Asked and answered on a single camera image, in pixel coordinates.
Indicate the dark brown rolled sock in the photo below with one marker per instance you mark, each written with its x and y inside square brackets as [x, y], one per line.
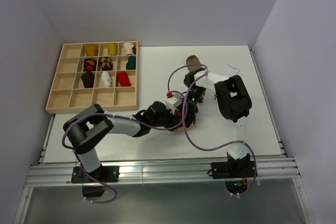
[87, 79]

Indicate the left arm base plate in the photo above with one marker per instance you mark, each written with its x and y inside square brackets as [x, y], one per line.
[106, 174]

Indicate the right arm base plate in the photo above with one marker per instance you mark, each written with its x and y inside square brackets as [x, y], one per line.
[225, 170]

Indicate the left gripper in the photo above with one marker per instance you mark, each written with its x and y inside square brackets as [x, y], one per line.
[174, 119]

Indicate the teal rolled sock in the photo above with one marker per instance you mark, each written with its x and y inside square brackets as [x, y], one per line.
[131, 63]

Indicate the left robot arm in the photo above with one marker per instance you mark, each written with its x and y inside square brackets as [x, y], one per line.
[84, 131]

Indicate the cream rolled sock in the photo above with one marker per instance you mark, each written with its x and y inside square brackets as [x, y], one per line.
[129, 48]

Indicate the brown red argyle rolled sock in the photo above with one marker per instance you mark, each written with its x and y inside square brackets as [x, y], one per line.
[89, 65]

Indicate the beige maroon sock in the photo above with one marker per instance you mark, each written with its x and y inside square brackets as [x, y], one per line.
[186, 128]

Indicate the white rolled sock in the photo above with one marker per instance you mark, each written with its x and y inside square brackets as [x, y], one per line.
[106, 79]

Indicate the aluminium rail frame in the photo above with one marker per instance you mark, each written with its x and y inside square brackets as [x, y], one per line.
[175, 187]

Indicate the white sock black stripes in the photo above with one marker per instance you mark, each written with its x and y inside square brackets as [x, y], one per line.
[229, 71]

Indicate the mustard yellow rolled sock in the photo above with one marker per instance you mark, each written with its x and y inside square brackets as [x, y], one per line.
[91, 50]

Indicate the wooden compartment tray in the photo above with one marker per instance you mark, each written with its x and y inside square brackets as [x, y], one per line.
[67, 93]

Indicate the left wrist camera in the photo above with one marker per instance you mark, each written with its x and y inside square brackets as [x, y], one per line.
[173, 100]

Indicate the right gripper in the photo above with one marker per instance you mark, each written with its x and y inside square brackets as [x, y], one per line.
[190, 112]

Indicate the brown sock striped cuff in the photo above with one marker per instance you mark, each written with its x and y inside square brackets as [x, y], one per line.
[193, 64]

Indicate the brown tan checkered rolled sock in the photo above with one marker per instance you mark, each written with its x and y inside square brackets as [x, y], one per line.
[106, 64]

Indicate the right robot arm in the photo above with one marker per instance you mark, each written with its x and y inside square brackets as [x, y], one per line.
[234, 104]

